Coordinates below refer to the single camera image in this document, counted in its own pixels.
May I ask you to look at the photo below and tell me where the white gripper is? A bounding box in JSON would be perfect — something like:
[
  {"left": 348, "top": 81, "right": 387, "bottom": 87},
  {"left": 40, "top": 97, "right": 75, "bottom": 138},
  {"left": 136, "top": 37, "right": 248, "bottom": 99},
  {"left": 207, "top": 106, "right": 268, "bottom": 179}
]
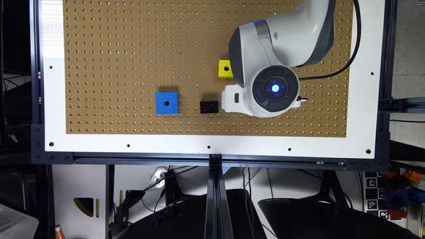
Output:
[{"left": 220, "top": 84, "right": 302, "bottom": 114}]

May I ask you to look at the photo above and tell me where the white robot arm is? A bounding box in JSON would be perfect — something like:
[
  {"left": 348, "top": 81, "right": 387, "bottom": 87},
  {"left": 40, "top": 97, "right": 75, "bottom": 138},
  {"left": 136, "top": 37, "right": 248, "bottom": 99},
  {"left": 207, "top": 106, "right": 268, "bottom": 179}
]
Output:
[{"left": 220, "top": 0, "right": 336, "bottom": 118}]

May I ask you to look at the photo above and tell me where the black lego block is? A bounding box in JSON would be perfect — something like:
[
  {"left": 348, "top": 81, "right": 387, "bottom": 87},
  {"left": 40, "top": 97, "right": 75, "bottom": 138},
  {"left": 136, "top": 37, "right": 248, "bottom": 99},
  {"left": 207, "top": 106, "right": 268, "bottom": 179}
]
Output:
[{"left": 200, "top": 101, "right": 219, "bottom": 114}]

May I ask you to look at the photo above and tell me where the yellow cube with hole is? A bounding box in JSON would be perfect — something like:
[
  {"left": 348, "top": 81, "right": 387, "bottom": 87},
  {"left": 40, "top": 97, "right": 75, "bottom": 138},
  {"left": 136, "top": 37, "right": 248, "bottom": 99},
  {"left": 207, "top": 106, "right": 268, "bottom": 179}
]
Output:
[{"left": 218, "top": 60, "right": 234, "bottom": 79}]

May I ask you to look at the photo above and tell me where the blue cube with hole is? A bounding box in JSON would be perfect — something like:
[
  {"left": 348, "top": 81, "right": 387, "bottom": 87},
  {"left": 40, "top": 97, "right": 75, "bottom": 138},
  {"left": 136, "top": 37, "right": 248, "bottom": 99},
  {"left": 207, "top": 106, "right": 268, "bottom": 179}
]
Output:
[{"left": 155, "top": 92, "right": 179, "bottom": 115}]

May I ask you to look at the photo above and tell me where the brown pegboard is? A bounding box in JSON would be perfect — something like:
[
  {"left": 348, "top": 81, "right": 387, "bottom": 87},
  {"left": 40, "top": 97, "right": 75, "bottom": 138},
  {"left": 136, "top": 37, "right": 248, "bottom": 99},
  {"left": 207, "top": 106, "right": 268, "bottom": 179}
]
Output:
[{"left": 63, "top": 0, "right": 355, "bottom": 136}]

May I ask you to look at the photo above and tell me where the black centre support beam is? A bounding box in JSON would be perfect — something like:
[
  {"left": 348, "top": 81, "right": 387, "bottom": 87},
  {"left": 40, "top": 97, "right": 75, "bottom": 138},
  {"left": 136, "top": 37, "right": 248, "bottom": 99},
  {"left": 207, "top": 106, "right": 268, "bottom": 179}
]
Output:
[{"left": 204, "top": 154, "right": 234, "bottom": 239}]

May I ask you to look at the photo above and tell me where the black office chair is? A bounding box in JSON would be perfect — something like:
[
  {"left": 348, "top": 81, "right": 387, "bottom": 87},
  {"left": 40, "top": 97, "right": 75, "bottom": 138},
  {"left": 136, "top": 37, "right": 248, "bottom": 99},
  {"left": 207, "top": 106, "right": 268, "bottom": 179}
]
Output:
[{"left": 258, "top": 171, "right": 417, "bottom": 239}]

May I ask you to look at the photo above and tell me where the fiducial marker sheet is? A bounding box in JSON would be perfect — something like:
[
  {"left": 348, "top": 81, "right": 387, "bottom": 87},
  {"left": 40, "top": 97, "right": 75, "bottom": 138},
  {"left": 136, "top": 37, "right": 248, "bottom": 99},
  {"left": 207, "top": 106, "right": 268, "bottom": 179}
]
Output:
[{"left": 362, "top": 172, "right": 390, "bottom": 220}]

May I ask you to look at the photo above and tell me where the white cabinet panel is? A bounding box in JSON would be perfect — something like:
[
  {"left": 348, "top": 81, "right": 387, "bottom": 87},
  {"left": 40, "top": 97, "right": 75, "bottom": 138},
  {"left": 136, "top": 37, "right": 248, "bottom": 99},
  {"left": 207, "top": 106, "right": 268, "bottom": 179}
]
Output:
[{"left": 52, "top": 165, "right": 109, "bottom": 239}]

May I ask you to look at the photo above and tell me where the box of coloured blocks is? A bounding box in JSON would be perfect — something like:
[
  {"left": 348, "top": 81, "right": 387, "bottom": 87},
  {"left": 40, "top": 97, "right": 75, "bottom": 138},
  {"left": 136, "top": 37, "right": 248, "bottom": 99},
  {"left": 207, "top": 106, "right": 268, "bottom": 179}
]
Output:
[{"left": 382, "top": 171, "right": 424, "bottom": 218}]

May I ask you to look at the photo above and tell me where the white board frame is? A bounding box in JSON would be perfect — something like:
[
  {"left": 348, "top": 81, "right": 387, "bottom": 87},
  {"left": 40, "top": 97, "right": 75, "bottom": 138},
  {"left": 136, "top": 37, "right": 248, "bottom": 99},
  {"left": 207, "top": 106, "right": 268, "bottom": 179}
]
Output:
[{"left": 34, "top": 1, "right": 384, "bottom": 159}]

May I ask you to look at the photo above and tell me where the black aluminium table frame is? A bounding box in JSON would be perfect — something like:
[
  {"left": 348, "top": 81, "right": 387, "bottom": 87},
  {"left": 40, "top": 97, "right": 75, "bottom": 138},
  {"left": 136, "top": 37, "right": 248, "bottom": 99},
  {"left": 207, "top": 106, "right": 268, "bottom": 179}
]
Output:
[{"left": 30, "top": 1, "right": 424, "bottom": 171}]

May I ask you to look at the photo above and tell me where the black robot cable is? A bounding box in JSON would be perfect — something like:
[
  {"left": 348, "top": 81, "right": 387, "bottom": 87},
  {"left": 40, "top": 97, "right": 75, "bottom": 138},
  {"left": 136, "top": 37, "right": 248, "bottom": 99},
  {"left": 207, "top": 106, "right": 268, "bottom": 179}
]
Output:
[{"left": 297, "top": 0, "right": 363, "bottom": 102}]

